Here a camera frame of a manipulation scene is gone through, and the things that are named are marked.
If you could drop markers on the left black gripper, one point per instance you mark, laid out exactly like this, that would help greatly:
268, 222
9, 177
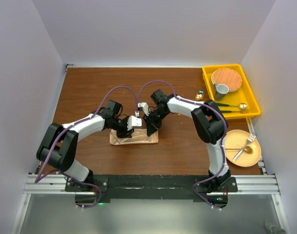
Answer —
125, 133

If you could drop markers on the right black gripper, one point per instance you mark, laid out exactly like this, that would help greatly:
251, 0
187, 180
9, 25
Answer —
151, 126

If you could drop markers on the peach satin napkin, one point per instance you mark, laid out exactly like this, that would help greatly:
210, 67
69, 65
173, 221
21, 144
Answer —
139, 136

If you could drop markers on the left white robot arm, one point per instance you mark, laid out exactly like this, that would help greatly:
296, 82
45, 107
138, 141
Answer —
59, 144

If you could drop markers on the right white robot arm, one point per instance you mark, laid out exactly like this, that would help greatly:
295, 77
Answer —
209, 123

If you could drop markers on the gold spoon on table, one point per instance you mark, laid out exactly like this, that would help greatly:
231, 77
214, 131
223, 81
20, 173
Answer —
199, 97

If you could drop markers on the grey white cup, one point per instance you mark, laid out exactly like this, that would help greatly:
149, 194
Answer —
221, 90

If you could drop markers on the yellow plastic tray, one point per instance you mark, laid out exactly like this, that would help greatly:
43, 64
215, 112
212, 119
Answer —
243, 95

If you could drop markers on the beige round plate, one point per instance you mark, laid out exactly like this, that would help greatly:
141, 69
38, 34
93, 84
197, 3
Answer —
237, 139

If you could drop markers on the woven orange round plate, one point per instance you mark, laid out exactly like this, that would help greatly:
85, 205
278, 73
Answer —
228, 77

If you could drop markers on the gold black spoon in tray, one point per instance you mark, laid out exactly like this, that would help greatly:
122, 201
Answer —
241, 106

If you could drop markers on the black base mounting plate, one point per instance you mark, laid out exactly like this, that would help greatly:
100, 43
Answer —
159, 187

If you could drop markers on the gold spoon on plate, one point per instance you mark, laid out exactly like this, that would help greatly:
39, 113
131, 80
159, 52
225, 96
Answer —
247, 149

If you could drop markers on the silver fork on plate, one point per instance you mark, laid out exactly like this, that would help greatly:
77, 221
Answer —
250, 139

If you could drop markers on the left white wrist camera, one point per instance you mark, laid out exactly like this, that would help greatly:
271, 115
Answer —
134, 121

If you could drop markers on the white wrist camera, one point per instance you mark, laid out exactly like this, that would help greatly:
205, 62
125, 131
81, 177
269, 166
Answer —
143, 106
134, 121

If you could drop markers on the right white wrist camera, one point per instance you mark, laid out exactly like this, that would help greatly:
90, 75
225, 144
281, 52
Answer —
143, 106

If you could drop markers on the black handled utensil in tray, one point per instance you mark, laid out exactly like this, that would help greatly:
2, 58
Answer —
229, 111

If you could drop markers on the aluminium rail frame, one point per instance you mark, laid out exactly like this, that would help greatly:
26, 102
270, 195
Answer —
46, 208

